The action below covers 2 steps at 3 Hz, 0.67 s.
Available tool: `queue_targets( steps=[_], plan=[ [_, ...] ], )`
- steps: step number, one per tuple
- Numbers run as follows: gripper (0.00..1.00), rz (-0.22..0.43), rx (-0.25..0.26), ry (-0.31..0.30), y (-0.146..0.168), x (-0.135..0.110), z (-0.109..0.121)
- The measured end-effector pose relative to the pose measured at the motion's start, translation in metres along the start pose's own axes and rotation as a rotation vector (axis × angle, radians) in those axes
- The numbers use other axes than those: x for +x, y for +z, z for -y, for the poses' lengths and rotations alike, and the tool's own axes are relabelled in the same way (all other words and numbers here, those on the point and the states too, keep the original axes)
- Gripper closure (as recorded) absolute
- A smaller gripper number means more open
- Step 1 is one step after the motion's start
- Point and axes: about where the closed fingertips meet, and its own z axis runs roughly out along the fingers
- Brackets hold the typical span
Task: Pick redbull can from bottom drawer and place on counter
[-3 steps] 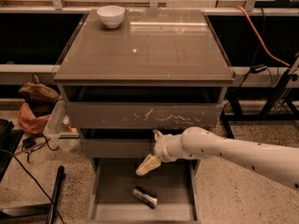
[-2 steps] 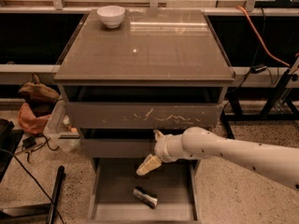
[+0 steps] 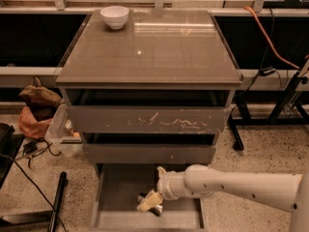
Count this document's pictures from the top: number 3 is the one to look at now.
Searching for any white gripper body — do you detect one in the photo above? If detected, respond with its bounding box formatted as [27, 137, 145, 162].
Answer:
[157, 171, 192, 200]

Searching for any silver redbull can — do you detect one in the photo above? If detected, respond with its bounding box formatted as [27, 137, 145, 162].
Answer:
[137, 192, 163, 217]

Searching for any grey open bottom drawer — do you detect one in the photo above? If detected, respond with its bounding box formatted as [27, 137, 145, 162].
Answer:
[90, 164, 209, 232]

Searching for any grey middle drawer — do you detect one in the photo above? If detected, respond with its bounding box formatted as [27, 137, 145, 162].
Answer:
[83, 133, 216, 164]

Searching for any grey drawer cabinet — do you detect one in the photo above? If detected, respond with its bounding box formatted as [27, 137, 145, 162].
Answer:
[55, 9, 243, 179]

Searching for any grey top drawer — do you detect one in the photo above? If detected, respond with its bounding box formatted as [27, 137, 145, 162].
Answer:
[66, 89, 233, 135]

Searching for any black metal bar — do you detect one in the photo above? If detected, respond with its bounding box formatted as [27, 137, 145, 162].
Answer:
[47, 172, 67, 232]

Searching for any clear plastic container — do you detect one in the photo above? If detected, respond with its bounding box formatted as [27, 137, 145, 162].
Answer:
[44, 103, 82, 157]

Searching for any black power adapter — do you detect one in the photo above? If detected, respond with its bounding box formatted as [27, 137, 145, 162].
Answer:
[22, 141, 38, 155]

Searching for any brown cloth bag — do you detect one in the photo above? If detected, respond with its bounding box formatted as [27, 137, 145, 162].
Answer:
[19, 76, 62, 121]

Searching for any orange cloth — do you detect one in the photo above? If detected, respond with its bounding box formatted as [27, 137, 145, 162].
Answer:
[18, 106, 52, 139]

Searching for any black equipment at left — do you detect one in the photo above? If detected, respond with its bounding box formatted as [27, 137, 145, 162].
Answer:
[0, 123, 25, 188]

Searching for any white ceramic bowl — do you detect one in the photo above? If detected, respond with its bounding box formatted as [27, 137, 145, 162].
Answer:
[100, 6, 129, 30]

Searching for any black table leg frame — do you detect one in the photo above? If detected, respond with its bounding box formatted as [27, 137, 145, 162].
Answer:
[228, 59, 309, 151]

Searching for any black adapter on rail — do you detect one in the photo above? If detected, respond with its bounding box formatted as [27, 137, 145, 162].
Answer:
[259, 67, 276, 76]

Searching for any black floor cable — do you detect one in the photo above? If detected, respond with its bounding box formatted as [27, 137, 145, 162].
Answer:
[0, 153, 68, 232]

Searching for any orange cable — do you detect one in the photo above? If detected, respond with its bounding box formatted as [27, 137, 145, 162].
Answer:
[242, 5, 302, 71]

